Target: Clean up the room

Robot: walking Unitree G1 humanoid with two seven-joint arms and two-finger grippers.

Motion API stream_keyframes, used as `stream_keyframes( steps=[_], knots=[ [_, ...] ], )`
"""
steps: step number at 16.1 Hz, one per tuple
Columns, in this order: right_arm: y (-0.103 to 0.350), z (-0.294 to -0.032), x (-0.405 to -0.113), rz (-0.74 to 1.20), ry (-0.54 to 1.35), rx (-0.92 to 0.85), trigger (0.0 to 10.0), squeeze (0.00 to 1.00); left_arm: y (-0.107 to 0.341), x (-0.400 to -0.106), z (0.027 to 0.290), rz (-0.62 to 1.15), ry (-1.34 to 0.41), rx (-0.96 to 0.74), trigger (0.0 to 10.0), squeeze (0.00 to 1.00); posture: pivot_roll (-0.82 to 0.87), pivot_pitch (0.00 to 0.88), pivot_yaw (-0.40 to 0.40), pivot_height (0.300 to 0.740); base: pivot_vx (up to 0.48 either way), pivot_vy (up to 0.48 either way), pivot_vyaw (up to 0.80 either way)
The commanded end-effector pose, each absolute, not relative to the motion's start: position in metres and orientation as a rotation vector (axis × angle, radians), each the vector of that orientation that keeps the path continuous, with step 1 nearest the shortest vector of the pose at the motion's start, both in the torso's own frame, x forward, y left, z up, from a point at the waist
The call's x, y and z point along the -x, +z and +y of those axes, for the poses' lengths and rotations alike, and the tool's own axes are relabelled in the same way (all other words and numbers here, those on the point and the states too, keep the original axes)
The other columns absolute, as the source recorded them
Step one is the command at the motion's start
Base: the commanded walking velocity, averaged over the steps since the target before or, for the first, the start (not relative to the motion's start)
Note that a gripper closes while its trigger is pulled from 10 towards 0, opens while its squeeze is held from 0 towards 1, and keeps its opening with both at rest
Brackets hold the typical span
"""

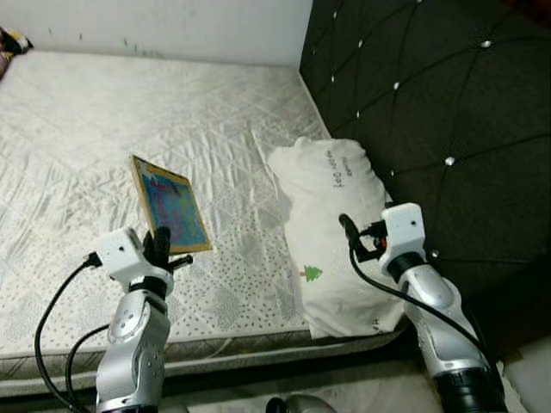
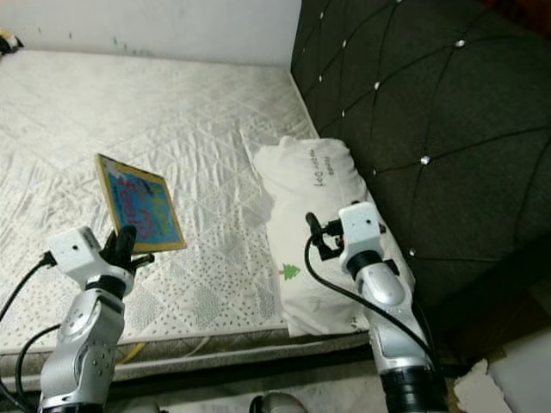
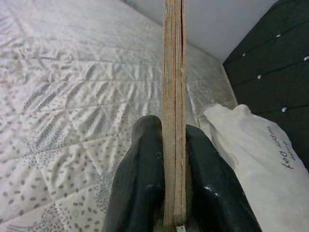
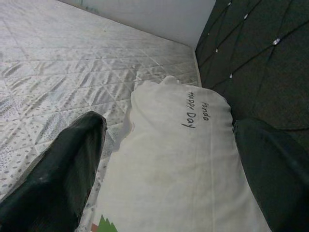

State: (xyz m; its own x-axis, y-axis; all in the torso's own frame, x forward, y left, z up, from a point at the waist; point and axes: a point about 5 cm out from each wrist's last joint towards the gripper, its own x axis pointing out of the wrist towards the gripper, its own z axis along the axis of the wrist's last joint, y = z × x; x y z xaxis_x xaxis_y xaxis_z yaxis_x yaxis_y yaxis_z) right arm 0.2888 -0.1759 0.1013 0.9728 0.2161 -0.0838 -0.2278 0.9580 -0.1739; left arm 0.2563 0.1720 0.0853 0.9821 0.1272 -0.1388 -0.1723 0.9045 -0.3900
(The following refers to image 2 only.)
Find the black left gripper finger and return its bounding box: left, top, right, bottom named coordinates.
left=101, top=225, right=139, bottom=259

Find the white pillow with green tree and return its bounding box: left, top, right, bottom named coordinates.
left=251, top=135, right=414, bottom=338

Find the colourful children's book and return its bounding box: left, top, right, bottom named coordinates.
left=95, top=153, right=188, bottom=252

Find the white quilted mattress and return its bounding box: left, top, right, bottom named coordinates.
left=0, top=50, right=388, bottom=398

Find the silver right robot leg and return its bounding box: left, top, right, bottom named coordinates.
left=248, top=391, right=315, bottom=413

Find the black tufted headboard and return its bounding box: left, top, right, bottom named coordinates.
left=290, top=0, right=551, bottom=345

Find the white paper sheet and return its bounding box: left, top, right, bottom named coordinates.
left=452, top=327, right=551, bottom=413

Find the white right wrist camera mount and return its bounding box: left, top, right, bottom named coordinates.
left=337, top=201, right=383, bottom=257

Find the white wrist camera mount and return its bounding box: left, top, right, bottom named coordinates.
left=337, top=201, right=383, bottom=257
left=47, top=226, right=108, bottom=289

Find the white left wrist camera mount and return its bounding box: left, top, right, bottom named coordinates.
left=47, top=226, right=108, bottom=289

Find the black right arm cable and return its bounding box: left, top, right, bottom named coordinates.
left=303, top=237, right=440, bottom=362

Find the long black left arm cable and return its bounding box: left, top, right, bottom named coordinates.
left=0, top=252, right=57, bottom=328

